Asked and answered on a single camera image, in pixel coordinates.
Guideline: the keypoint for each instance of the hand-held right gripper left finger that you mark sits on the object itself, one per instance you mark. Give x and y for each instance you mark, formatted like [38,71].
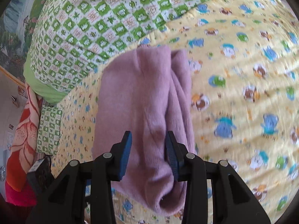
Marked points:
[125,158]

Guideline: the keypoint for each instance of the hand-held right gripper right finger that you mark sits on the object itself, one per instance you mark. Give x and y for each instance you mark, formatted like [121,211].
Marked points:
[171,158]

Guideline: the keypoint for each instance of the purple knit sweater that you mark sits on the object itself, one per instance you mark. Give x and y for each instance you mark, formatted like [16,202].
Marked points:
[140,93]

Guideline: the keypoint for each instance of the red cloth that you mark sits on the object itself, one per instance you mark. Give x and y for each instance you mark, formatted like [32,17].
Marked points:
[19,196]

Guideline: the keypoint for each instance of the green checked pillow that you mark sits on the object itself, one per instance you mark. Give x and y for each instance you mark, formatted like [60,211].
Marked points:
[49,130]

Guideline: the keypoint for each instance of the orange floral blanket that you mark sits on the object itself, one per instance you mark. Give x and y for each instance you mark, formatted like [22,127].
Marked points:
[24,130]

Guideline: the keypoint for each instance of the yellow cartoon print quilt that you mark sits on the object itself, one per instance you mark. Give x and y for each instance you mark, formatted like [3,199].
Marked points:
[233,98]

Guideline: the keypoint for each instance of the green checked quilt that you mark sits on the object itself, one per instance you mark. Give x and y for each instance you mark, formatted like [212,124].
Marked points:
[93,28]

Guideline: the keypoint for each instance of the landscape wall poster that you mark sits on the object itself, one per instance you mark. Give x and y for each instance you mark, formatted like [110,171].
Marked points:
[16,28]

